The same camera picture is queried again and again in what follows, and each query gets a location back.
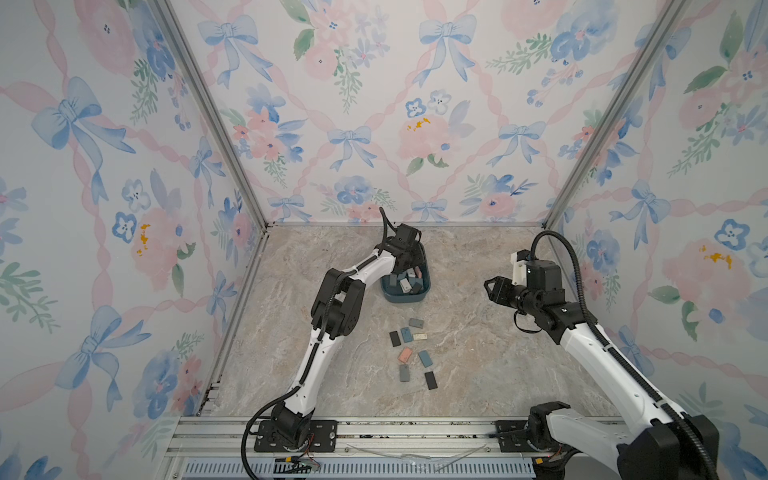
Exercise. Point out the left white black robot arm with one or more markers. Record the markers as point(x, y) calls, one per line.
point(334, 315)

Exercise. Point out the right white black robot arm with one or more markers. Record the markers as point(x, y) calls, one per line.
point(658, 438)

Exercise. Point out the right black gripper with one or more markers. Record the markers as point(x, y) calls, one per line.
point(499, 292)

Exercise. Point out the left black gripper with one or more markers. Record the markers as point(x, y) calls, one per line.
point(418, 258)

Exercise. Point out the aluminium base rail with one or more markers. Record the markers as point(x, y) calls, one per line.
point(363, 448)

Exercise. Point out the grey eraser bottom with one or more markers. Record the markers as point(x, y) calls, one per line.
point(404, 373)

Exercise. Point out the teal eraser lower centre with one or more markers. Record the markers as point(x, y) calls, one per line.
point(425, 359)

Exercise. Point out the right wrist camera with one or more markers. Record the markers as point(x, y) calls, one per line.
point(519, 261)

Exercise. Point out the black eraser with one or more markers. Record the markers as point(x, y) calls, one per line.
point(430, 380)
point(395, 338)

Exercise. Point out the black eraser centre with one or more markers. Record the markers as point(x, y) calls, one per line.
point(395, 338)

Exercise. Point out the dark teal storage box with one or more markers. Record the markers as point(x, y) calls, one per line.
point(397, 296)

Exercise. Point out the black eraser bottom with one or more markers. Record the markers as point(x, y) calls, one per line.
point(430, 380)

